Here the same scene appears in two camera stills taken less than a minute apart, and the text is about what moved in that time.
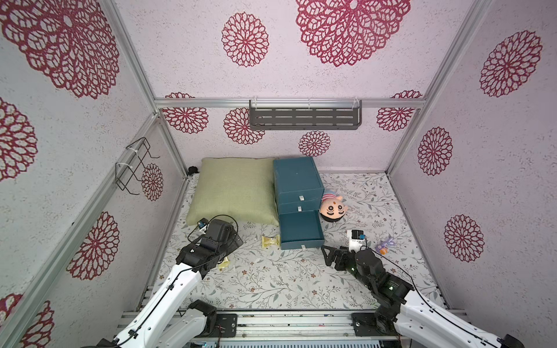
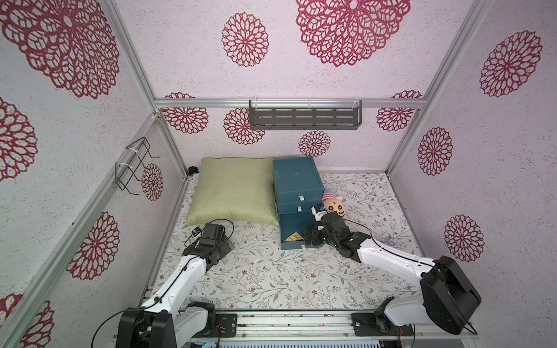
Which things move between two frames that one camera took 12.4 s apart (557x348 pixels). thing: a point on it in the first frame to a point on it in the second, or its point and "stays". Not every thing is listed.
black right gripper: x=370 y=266 to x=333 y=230
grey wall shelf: x=305 y=114 stays
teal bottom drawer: x=302 y=230 stays
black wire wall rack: x=131 y=162 stays
